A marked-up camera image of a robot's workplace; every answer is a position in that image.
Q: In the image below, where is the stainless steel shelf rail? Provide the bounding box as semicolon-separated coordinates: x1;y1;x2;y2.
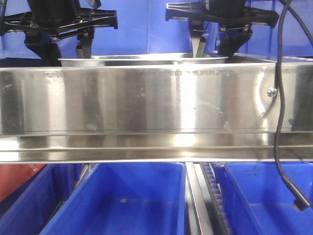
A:
0;51;313;164

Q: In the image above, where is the blue bin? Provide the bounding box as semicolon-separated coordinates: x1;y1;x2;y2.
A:
0;164;83;235
205;0;313;57
42;163;186;235
213;163;313;235
0;0;219;59

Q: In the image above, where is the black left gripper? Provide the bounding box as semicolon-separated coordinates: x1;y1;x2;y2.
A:
0;0;118;66

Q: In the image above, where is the lower middle blue bin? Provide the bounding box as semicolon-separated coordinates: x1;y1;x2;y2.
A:
42;163;186;235

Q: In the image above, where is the upper left blue bin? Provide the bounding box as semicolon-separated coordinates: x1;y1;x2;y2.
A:
0;0;219;59

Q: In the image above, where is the silver metal tray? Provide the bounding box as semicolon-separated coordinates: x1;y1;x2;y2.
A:
59;53;228;67

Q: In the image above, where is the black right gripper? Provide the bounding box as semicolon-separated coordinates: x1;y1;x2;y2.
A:
165;0;279;58

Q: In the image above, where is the upper right blue bin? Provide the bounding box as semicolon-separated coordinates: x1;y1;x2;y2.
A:
205;0;313;57

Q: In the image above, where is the black hanging cable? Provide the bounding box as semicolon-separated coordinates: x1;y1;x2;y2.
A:
273;0;313;211

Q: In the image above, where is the rail screw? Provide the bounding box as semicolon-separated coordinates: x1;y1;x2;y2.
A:
267;87;277;97

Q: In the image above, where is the black roller track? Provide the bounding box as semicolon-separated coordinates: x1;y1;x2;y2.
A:
200;163;232;235

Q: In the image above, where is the lower right blue bin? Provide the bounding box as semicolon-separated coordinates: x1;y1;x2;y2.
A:
213;163;313;235

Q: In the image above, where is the red plastic bin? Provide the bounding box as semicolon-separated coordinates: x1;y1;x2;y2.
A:
0;164;45;202

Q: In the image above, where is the lower left blue bin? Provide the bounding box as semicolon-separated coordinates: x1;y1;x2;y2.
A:
0;164;83;235

